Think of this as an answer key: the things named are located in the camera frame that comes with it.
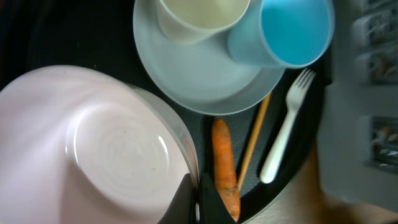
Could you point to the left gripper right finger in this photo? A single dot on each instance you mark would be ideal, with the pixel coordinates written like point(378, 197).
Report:
point(211, 207)

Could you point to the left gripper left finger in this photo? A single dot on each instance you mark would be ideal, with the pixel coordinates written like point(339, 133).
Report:
point(182, 208)

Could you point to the orange carrot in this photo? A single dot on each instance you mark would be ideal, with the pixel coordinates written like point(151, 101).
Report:
point(224, 171)

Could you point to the pink bowl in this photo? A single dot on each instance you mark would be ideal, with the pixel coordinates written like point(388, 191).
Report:
point(79, 146)

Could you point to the cream white cup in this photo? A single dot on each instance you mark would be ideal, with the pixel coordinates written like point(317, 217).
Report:
point(191, 21)

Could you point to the grey dishwasher rack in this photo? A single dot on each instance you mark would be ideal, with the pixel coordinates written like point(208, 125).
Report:
point(357, 137)

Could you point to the wooden chopstick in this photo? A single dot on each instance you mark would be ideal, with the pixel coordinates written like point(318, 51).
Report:
point(253, 139)

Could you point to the light blue plate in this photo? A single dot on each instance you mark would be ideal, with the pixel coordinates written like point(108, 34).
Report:
point(201, 77)

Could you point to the white plastic fork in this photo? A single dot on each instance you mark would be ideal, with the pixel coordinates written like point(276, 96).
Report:
point(294, 99)

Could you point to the blue cup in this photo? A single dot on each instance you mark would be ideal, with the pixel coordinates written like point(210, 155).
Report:
point(283, 33)

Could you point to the round black serving tray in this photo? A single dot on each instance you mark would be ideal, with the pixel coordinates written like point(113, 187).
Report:
point(101, 35)

